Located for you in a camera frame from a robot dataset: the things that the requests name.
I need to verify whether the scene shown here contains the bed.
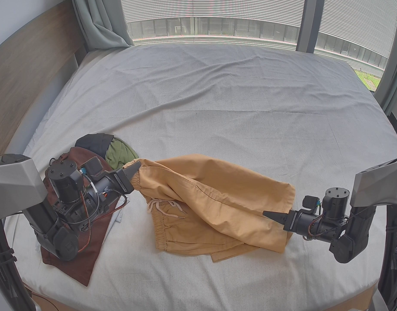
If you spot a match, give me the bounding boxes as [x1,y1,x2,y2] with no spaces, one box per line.
[0,0,397,311]

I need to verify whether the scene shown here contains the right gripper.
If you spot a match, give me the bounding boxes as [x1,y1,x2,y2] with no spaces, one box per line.
[263,210,316,238]

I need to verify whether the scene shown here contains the window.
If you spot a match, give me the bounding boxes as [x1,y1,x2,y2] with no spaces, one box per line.
[116,0,397,94]

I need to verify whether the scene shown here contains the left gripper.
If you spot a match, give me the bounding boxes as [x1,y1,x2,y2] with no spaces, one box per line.
[94,160,141,205]

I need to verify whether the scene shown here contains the grey-green curtain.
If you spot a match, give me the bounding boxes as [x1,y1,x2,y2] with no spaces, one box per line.
[68,0,134,52]
[374,0,397,118]

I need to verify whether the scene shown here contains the brown garment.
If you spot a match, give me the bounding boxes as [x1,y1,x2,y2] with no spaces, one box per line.
[41,147,130,287]

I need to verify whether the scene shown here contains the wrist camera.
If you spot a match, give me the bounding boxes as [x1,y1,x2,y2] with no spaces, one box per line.
[80,157,115,179]
[302,196,321,215]

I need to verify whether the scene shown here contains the tan shorts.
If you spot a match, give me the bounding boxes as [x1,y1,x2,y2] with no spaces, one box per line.
[130,154,296,263]

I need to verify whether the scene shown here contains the white garment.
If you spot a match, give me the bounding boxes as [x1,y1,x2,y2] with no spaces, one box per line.
[103,193,130,240]

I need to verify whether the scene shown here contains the black garment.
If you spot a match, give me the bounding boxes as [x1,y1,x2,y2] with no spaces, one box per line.
[76,133,115,158]

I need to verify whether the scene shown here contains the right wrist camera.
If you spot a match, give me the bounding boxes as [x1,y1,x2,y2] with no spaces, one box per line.
[302,196,321,215]

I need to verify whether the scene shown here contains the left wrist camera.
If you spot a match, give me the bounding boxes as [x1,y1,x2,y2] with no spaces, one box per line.
[80,157,115,179]

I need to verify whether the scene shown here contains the green garment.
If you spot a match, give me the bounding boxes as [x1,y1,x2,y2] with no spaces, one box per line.
[105,138,138,171]

